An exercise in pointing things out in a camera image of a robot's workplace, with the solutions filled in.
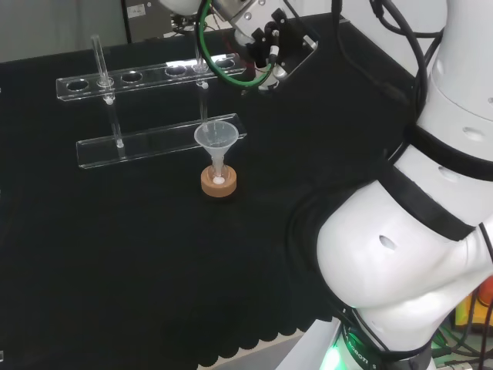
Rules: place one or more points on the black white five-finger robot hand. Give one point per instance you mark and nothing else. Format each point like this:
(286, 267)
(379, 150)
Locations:
(265, 42)

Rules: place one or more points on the translucent plastic funnel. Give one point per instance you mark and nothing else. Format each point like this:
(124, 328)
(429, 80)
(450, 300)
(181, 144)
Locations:
(215, 135)

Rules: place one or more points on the clear acrylic funnel stand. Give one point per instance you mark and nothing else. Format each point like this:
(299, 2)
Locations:
(154, 136)

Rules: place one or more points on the grey cabinet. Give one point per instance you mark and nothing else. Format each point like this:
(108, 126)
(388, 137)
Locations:
(154, 19)

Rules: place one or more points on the small round-bottom glass flask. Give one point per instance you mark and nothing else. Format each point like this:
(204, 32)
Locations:
(218, 178)

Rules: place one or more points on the black cloth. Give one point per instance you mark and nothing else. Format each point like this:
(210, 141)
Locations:
(135, 250)

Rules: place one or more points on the yellow stop button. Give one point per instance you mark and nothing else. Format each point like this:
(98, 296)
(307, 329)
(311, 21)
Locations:
(462, 317)

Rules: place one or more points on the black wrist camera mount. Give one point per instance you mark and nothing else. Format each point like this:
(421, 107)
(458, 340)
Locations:
(304, 50)

